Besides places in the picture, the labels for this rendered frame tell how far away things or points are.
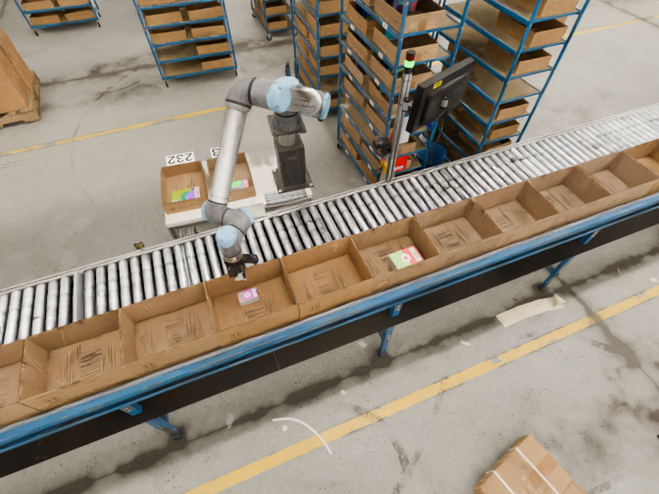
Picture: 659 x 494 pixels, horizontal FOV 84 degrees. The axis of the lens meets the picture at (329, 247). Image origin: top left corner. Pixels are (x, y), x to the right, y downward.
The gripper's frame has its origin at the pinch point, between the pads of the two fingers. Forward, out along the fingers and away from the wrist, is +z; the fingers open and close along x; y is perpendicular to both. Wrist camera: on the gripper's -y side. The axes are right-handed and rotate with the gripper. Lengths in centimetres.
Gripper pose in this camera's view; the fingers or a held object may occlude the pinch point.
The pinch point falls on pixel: (245, 276)
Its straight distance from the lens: 193.7
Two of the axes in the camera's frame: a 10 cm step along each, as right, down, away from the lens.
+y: -9.3, 3.0, -2.2
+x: 3.7, 7.4, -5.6
